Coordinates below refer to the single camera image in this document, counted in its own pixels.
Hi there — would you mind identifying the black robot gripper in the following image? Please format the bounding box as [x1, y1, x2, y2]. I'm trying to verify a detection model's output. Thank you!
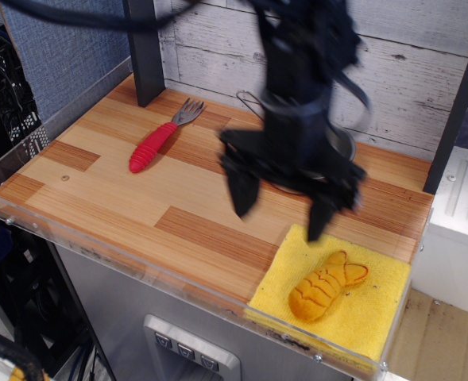
[219, 93, 366, 242]

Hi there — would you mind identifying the orange plush fried shrimp toy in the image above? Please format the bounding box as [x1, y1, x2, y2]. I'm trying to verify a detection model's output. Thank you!
[288, 251, 369, 321]

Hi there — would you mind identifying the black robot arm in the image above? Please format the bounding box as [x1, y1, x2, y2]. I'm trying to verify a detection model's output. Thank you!
[220, 1, 368, 241]

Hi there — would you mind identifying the yellow cloth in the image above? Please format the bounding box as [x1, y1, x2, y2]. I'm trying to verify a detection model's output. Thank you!
[245, 225, 411, 369]

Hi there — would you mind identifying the stainless steel pan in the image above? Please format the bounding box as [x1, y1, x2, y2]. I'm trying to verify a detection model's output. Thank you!
[235, 90, 357, 195]

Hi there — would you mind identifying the white plastic block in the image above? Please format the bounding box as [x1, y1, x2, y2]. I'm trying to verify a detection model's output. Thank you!
[412, 147, 468, 312]

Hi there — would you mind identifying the stainless steel cabinet panel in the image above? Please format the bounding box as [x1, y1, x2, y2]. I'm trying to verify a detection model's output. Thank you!
[54, 241, 362, 381]

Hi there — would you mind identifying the black equipment rack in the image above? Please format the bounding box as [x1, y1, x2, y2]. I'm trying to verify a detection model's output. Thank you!
[0, 27, 41, 157]

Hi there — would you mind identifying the clear acrylic table guard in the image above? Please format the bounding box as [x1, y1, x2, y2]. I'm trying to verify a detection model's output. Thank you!
[0, 77, 432, 380]

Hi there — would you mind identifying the red handled metal fork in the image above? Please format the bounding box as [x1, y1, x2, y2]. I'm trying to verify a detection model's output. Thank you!
[128, 98, 205, 173]

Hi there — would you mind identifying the dark grey right post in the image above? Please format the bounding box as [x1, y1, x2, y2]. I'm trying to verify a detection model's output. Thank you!
[423, 62, 468, 194]

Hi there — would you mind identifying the dark grey post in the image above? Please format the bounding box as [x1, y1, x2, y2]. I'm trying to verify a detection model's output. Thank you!
[123, 0, 165, 107]
[423, 62, 468, 194]

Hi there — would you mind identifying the dark grey left post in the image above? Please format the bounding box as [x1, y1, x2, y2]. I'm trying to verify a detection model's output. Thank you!
[123, 0, 165, 107]

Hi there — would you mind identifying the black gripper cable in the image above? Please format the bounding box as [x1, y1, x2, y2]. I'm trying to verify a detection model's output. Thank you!
[0, 0, 203, 31]

